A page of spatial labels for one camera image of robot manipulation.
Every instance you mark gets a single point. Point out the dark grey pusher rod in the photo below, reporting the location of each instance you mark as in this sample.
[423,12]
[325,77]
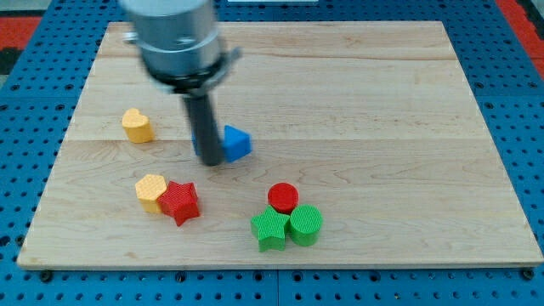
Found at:
[206,139]

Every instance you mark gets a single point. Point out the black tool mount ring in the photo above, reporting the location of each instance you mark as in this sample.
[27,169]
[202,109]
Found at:
[201,81]

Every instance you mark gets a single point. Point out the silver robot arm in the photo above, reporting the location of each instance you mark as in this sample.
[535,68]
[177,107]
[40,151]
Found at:
[181,47]

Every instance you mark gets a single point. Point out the blue triangle block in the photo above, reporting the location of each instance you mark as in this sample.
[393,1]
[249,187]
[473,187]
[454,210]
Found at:
[237,143]

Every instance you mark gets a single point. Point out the yellow heart block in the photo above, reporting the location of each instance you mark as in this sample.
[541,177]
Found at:
[137,126]

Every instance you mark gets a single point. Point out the red star block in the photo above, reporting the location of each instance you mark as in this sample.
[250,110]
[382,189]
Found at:
[180,202]

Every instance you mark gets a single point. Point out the yellow hexagon block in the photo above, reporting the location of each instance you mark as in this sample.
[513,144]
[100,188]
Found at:
[148,190]

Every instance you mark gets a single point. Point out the red cylinder block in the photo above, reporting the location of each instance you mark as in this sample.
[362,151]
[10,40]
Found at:
[283,197]

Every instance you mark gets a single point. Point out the green star block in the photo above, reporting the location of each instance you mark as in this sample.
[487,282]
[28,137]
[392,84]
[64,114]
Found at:
[270,228]

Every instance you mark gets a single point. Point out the green cylinder block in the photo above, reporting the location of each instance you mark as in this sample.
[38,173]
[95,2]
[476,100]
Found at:
[305,225]

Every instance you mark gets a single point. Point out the light wooden board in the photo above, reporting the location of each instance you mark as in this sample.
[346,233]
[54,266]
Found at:
[373,122]

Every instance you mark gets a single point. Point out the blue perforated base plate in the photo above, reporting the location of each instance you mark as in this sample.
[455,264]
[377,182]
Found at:
[41,93]

